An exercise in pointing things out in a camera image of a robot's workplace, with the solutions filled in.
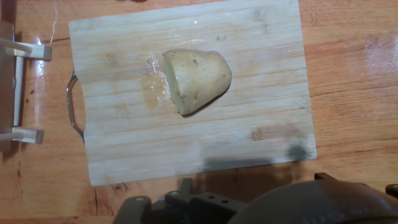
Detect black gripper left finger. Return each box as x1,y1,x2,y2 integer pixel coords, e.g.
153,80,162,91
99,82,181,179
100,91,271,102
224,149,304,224
113,177,247,224

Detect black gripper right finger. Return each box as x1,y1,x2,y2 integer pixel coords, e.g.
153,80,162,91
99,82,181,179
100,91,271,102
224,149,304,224
313,172,398,200

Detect wooden cutting board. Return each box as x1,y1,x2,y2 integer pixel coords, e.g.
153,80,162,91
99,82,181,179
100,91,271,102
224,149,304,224
66,0,317,187

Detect halved potato chunk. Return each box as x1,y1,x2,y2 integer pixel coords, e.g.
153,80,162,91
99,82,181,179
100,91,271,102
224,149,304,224
162,49,233,116

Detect wooden peg dish rack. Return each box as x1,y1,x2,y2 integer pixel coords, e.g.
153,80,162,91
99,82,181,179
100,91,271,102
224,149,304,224
0,37,53,144

